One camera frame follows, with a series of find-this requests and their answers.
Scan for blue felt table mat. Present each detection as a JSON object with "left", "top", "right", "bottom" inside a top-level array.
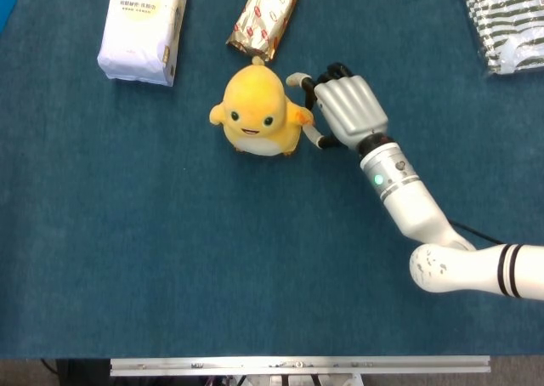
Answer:
[{"left": 0, "top": 0, "right": 544, "bottom": 360}]

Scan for white tissue paper pack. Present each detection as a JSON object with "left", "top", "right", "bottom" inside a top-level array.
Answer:
[{"left": 97, "top": 0, "right": 191, "bottom": 88}]

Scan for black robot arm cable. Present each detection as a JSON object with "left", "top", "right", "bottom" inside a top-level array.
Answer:
[{"left": 448, "top": 219, "right": 507, "bottom": 246}]

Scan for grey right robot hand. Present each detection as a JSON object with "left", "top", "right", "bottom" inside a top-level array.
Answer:
[{"left": 286, "top": 62, "right": 394, "bottom": 156}]

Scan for striped cloths in plastic bag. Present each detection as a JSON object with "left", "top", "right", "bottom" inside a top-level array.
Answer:
[{"left": 456, "top": 0, "right": 544, "bottom": 79}]

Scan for aluminium rail frame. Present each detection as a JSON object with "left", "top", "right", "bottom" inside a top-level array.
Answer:
[{"left": 110, "top": 355, "right": 491, "bottom": 377}]

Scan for yellow dinosaur plush toy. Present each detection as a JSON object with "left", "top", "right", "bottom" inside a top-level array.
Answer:
[{"left": 208, "top": 56, "right": 315, "bottom": 156}]

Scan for blue cardboard box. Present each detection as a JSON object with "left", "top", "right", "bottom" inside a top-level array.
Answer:
[{"left": 0, "top": 0, "right": 18, "bottom": 35}]

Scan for gold foil snack package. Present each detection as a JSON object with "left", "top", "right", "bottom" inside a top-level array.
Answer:
[{"left": 225, "top": 0, "right": 303, "bottom": 63}]

